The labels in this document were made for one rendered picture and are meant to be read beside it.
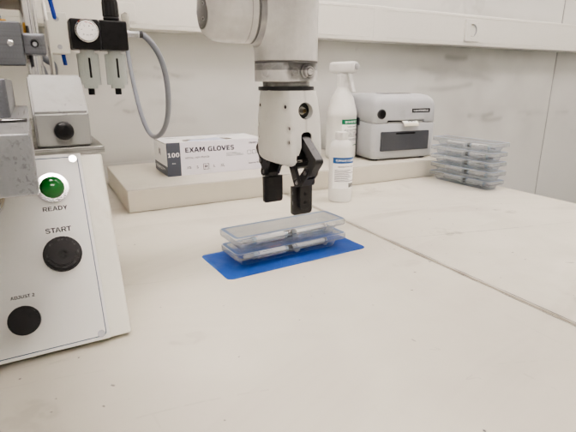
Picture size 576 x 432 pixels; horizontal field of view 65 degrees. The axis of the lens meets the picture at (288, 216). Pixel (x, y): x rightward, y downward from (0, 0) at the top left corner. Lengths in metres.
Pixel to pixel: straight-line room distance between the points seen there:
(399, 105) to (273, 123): 0.66
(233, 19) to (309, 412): 0.42
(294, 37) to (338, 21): 0.81
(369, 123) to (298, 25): 0.64
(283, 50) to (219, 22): 0.08
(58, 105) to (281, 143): 0.27
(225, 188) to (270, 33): 0.45
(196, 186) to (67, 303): 0.52
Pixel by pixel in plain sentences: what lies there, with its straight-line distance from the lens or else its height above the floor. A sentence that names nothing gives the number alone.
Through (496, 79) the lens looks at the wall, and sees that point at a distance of 1.95.
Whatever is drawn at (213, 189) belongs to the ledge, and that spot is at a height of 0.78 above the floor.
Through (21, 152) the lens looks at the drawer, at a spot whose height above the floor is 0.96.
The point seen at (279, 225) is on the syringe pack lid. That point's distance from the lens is 0.66.
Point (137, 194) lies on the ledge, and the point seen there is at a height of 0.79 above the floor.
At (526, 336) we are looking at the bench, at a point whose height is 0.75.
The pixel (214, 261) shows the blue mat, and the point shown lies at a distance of 0.65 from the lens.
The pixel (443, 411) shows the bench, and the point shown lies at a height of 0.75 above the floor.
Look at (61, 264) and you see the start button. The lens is 0.47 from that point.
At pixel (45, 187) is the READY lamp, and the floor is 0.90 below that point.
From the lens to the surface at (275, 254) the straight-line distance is 0.65.
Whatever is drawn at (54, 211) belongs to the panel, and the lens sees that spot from 0.49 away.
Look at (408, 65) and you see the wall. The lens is 1.63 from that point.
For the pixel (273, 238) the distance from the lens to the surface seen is 0.64.
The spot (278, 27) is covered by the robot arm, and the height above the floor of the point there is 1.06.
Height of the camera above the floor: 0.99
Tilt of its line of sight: 16 degrees down
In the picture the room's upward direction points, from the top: straight up
